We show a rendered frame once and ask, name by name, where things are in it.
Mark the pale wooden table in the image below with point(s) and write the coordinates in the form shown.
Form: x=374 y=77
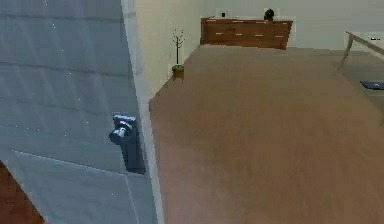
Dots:
x=363 y=63

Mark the black round vase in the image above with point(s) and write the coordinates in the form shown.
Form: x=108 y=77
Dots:
x=269 y=14

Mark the grey room door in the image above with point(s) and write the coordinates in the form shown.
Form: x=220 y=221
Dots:
x=63 y=83

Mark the dark flat laptop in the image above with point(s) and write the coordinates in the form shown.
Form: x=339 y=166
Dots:
x=373 y=85

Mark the brown wooden chest of drawers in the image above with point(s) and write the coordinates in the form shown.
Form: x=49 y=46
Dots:
x=245 y=32

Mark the bare twig house plant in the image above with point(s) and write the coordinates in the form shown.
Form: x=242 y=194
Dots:
x=178 y=68

